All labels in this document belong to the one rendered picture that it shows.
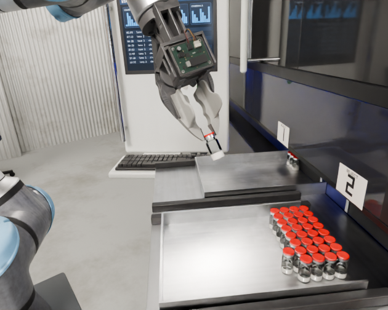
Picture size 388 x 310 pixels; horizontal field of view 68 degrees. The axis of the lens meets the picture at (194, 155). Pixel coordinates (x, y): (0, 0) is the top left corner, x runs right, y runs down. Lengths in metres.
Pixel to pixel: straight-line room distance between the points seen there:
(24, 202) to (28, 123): 3.82
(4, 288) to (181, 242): 0.32
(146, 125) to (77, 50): 3.26
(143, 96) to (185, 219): 0.75
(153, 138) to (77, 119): 3.27
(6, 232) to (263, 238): 0.49
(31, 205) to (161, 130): 0.81
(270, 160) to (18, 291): 0.82
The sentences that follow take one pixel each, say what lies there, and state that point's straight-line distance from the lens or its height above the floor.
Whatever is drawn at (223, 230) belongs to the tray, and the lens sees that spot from 0.69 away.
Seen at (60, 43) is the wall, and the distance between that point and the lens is 4.48.
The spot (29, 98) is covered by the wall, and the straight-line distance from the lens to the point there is 4.42.
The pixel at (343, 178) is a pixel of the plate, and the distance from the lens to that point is 0.65.
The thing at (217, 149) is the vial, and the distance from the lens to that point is 0.48.
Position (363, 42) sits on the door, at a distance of 0.62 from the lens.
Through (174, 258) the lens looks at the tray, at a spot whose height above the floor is 0.88.
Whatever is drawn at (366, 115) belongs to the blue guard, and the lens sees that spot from 0.59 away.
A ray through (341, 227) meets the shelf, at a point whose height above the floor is 0.88.
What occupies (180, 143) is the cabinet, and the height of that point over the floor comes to 0.85.
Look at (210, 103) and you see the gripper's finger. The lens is 0.49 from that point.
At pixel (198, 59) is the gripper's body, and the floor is 1.27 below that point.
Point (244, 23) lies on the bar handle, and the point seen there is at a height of 1.34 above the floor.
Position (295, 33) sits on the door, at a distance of 0.87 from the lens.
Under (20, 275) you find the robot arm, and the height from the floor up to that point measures 0.94.
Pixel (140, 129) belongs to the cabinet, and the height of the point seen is 0.92.
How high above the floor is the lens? 1.29
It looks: 21 degrees down
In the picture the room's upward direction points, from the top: 3 degrees counter-clockwise
